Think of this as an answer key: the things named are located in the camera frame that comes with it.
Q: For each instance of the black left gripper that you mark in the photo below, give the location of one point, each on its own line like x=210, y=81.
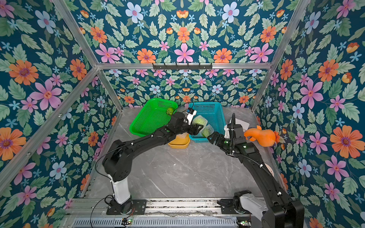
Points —
x=194, y=132

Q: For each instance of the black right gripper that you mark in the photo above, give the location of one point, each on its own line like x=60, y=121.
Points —
x=218, y=137

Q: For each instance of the dark speckled custard apple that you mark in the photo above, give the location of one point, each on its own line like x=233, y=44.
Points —
x=170, y=111

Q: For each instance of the white foam net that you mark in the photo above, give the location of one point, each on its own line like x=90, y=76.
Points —
x=208, y=126
x=199, y=116

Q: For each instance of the light green custard apple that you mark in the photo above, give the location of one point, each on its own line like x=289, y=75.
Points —
x=201, y=121

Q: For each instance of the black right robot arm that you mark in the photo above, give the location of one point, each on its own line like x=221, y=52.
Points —
x=262, y=176

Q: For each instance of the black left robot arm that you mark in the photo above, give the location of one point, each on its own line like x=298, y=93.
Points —
x=117, y=163

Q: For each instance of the yellow plastic tub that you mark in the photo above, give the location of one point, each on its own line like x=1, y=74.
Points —
x=181, y=141

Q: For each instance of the white rectangular box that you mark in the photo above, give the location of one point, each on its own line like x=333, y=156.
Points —
x=244, y=125

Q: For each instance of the green plastic basket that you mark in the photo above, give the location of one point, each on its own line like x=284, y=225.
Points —
x=152, y=116

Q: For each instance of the orange toy duck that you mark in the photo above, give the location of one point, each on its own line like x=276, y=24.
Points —
x=265, y=138

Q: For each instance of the teal plastic basket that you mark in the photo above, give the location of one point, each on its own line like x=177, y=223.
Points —
x=213, y=112

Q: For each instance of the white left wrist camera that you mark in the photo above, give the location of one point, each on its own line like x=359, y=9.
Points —
x=190, y=113

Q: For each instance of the black wall hook rack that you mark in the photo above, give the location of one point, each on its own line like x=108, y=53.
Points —
x=176, y=66

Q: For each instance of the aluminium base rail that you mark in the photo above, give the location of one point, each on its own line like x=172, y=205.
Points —
x=238, y=212

